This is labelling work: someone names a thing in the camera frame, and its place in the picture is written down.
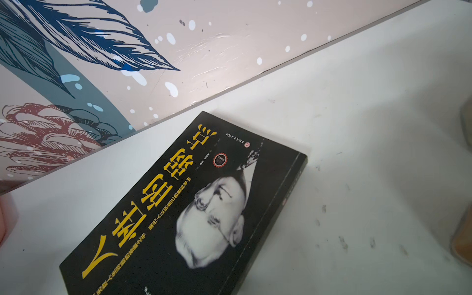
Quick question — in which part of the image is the brown spice jar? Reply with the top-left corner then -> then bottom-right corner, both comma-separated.
450,205 -> 472,267

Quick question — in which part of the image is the black book with face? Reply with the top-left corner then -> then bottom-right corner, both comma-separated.
60,112 -> 307,295

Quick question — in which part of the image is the pink tray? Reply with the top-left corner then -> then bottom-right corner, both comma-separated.
1,193 -> 19,245

